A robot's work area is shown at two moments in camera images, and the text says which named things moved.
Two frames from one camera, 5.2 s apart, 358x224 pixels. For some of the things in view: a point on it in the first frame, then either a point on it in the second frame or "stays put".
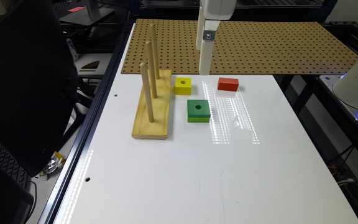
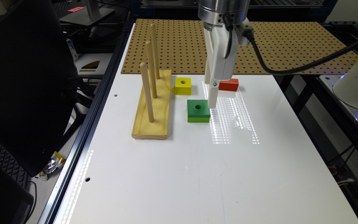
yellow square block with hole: (183, 86) stays put
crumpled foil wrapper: (55, 162) stays put
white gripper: (215, 10) → (223, 68)
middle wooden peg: (150, 54) stays put
